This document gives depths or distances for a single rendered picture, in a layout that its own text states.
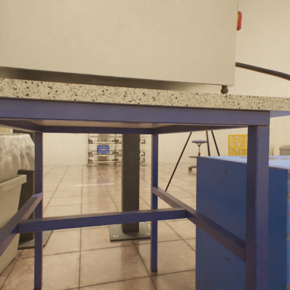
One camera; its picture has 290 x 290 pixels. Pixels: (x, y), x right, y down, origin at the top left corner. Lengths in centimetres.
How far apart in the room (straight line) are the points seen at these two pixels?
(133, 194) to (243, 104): 124
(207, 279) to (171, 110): 73
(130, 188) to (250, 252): 114
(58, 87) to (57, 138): 586
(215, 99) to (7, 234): 57
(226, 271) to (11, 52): 83
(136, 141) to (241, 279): 105
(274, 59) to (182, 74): 498
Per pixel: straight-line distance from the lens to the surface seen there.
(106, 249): 150
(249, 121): 49
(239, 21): 67
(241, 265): 80
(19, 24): 52
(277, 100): 53
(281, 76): 66
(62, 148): 622
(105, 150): 564
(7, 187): 126
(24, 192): 165
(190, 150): 697
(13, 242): 149
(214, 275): 95
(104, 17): 53
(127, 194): 160
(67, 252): 152
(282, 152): 448
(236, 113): 48
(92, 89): 37
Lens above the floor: 66
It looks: 2 degrees down
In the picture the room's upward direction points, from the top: straight up
